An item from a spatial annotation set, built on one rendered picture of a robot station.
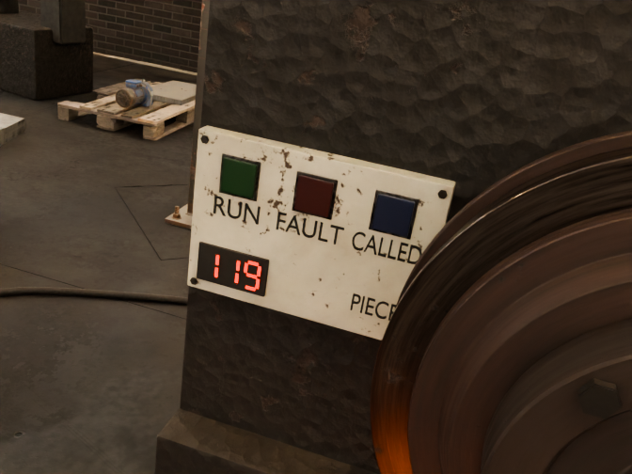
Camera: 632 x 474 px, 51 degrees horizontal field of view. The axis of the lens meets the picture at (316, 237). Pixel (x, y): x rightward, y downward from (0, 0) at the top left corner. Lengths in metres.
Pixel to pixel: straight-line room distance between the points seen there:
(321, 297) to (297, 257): 0.05
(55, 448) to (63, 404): 0.19
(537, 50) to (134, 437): 1.78
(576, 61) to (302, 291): 0.34
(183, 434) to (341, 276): 0.29
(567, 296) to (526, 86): 0.22
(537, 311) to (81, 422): 1.86
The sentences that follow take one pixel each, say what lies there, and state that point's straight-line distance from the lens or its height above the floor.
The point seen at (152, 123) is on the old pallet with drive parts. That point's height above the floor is 0.12.
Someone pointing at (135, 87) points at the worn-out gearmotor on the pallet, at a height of 0.30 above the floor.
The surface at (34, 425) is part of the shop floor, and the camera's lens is 2.22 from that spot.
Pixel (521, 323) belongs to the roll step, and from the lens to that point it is 0.48.
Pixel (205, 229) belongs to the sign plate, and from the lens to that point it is 0.71.
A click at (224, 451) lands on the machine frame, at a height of 0.87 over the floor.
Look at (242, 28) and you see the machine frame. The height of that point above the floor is 1.34.
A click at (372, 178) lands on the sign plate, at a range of 0.63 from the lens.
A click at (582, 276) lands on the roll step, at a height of 1.25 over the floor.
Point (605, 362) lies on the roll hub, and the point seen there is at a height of 1.22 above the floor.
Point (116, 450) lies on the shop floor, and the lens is 2.11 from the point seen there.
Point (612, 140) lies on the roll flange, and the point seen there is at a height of 1.32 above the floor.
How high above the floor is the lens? 1.42
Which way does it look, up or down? 23 degrees down
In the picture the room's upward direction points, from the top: 9 degrees clockwise
